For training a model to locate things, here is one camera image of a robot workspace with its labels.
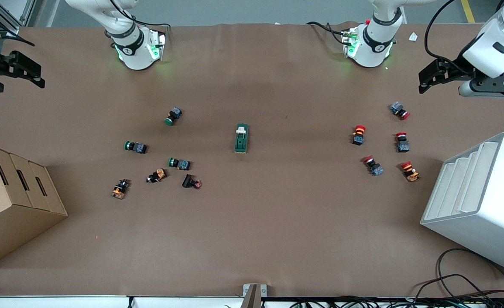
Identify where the brown cardboard box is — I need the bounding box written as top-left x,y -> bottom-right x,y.
0,142 -> 68,269

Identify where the green push button grey block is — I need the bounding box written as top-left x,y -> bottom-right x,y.
124,140 -> 148,154
168,157 -> 191,171
164,107 -> 183,126

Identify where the green load switch white handle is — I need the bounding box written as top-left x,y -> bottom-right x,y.
234,123 -> 250,154

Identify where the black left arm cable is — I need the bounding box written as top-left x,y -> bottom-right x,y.
424,0 -> 467,65

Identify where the black base cable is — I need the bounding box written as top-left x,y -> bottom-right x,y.
306,21 -> 347,36

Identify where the red mushroom button grey block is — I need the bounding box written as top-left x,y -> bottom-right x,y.
395,132 -> 410,153
390,101 -> 411,120
362,156 -> 384,177

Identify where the black looped cable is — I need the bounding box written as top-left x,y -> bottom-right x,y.
436,248 -> 504,301

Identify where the metal bracket at table edge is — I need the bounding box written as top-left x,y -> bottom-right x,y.
243,284 -> 268,308

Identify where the black orange switch module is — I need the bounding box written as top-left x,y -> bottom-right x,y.
111,179 -> 130,200
146,169 -> 167,184

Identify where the black cable bundle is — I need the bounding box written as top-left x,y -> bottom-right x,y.
290,274 -> 504,308

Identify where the white stepped storage rack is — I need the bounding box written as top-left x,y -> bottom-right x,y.
420,132 -> 504,275

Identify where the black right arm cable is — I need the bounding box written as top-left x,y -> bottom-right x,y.
109,0 -> 171,30

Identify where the aluminium frame post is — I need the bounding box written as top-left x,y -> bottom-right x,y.
0,0 -> 36,39

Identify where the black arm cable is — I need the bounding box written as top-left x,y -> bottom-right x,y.
109,0 -> 171,30
424,0 -> 467,65

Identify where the red mushroom button orange block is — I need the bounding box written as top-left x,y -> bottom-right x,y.
400,161 -> 421,183

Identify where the brown paper table cover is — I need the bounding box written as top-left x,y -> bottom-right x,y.
0,21 -> 504,298

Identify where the black switch module red tip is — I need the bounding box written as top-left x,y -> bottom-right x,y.
182,174 -> 202,190

